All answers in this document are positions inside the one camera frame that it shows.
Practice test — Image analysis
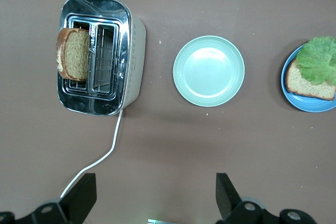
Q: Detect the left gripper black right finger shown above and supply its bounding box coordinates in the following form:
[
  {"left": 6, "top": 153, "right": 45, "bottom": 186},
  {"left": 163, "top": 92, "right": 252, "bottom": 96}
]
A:
[{"left": 215, "top": 173, "right": 320, "bottom": 224}]

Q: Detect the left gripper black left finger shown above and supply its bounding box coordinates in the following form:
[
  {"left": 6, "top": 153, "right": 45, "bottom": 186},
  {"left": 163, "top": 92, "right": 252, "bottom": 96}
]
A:
[{"left": 0, "top": 173, "right": 98, "bottom": 224}]

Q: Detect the brown bread slice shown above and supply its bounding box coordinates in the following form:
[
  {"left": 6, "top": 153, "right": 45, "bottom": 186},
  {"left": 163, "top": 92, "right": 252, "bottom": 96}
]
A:
[
  {"left": 285, "top": 58, "right": 336, "bottom": 101},
  {"left": 56, "top": 27, "right": 91, "bottom": 82}
]

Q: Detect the green lettuce leaf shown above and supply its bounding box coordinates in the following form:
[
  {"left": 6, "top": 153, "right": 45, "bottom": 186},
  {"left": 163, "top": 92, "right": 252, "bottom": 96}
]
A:
[{"left": 296, "top": 36, "right": 336, "bottom": 86}]

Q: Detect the blue round plate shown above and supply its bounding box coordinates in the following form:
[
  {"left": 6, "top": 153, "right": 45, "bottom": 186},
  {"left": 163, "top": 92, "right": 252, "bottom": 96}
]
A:
[{"left": 280, "top": 44, "right": 336, "bottom": 112}]

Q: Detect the light green round plate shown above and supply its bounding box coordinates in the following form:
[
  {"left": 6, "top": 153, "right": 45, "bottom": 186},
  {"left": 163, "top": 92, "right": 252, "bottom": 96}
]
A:
[{"left": 172, "top": 35, "right": 246, "bottom": 108}]

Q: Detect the beige chrome toaster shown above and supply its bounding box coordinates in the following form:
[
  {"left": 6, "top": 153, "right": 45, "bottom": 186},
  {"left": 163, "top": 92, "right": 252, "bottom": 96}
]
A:
[{"left": 57, "top": 0, "right": 147, "bottom": 117}]

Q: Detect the white toaster power cord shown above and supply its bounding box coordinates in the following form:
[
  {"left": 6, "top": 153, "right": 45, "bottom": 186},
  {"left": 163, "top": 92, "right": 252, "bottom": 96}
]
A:
[{"left": 59, "top": 110, "right": 124, "bottom": 200}]

